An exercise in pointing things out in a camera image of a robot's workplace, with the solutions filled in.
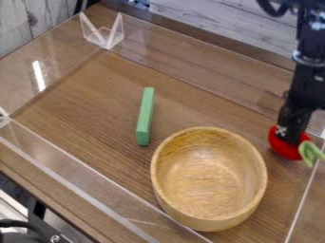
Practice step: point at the clear acrylic tray enclosure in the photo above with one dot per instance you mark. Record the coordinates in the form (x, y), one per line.
(69, 92)

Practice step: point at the red plush strawberry toy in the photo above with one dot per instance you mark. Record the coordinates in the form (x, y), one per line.
(304, 150)

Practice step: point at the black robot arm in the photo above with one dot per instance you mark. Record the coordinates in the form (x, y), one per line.
(310, 24)

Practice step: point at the wooden bowl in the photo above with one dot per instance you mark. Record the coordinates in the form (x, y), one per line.
(208, 178)

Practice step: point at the green rectangular block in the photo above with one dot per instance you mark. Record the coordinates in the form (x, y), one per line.
(144, 116)

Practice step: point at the black metal bracket with bolt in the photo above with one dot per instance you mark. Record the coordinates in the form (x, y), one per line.
(48, 234)

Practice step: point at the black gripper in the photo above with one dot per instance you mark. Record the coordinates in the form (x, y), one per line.
(304, 98)

